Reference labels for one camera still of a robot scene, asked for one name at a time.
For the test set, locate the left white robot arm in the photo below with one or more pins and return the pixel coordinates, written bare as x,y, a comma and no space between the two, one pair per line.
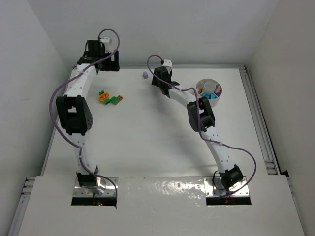
75,117

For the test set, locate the green lego brick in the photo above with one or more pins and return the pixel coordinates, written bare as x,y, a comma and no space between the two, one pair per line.
114,100

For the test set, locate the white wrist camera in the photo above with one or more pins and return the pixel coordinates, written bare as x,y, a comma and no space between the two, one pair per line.
107,41
166,63

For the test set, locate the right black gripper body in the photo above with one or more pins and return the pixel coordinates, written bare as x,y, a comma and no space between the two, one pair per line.
160,74

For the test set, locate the orange round lego piece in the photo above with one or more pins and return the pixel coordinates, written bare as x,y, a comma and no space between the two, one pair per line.
103,97

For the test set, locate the small lavender lego brick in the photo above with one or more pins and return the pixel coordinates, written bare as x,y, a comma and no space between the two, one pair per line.
145,75

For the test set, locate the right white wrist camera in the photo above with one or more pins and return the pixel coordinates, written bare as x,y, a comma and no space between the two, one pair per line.
166,63

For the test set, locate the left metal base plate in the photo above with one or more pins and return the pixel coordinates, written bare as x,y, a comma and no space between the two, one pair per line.
102,188

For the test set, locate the purple lego plate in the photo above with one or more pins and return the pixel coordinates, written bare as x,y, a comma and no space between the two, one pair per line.
218,90

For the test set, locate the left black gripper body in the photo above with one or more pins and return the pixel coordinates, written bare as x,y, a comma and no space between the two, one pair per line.
111,63

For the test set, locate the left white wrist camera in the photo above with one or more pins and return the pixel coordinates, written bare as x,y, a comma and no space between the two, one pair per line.
107,41

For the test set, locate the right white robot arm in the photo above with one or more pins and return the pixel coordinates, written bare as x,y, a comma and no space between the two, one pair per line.
202,120

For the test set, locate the white round divided container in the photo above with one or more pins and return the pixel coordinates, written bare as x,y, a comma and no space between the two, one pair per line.
208,86

